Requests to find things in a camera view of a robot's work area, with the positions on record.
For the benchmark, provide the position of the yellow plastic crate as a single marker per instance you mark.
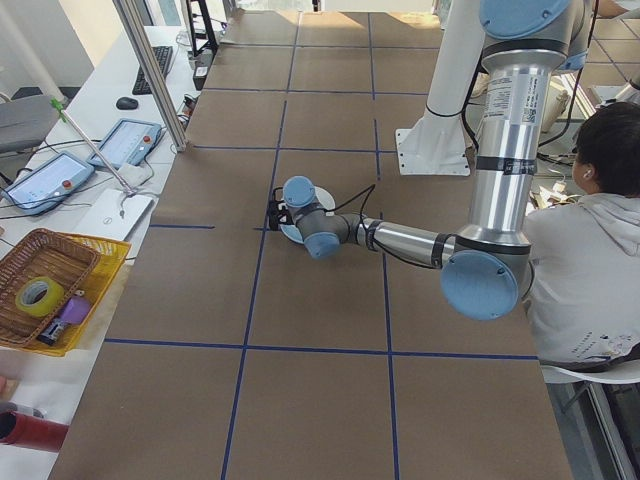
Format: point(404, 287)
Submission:
point(109, 260)

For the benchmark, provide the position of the aluminium profile post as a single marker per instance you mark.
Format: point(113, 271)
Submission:
point(155, 75)

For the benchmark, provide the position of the brown wicker basket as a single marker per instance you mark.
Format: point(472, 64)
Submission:
point(30, 255)

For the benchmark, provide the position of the black box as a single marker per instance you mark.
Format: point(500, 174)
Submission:
point(201, 75)

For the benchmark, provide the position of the black metal stand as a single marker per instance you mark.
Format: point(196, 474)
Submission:
point(205, 40)

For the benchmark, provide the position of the person in white hoodie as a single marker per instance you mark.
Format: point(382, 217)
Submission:
point(585, 280)

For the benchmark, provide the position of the red cylinder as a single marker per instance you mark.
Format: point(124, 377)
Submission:
point(35, 430)

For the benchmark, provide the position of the grey fabric chair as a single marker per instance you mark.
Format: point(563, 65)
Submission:
point(20, 120)

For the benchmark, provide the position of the white chair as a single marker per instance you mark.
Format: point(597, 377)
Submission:
point(590, 376)

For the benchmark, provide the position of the light blue round plate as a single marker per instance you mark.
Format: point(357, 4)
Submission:
point(291, 235)

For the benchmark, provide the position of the blue-grey teach pendant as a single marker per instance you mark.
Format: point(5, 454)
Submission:
point(125, 140)
point(45, 180)

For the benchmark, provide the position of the black computer mouse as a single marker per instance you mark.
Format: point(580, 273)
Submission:
point(127, 103)

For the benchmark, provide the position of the black keyboard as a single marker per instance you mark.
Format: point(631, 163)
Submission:
point(155, 65)

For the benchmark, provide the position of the thin metal rod green clip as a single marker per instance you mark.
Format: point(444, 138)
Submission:
point(92, 147)

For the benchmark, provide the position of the yellow-green tape roll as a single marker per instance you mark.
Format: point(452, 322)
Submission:
point(53, 300)

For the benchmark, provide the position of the purple box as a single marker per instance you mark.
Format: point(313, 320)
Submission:
point(75, 310)

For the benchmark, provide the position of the white laptop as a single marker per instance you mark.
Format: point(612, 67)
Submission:
point(110, 215)

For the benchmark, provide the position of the white cloth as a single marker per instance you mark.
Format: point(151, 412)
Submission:
point(135, 175)

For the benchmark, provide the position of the white pedestal column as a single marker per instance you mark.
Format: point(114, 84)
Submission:
point(450, 75)

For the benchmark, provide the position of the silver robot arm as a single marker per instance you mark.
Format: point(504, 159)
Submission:
point(505, 150)

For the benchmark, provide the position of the small black device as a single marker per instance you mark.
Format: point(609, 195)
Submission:
point(50, 332)

